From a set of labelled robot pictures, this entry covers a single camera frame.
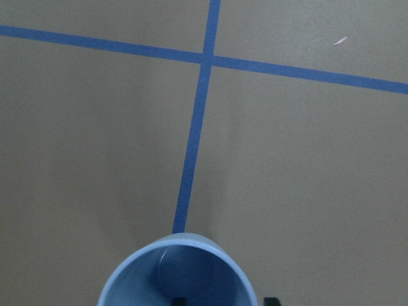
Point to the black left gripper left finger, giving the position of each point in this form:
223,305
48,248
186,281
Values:
179,301

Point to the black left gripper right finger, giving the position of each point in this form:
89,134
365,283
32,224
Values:
271,301

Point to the light blue plastic cup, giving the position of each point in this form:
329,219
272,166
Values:
178,265

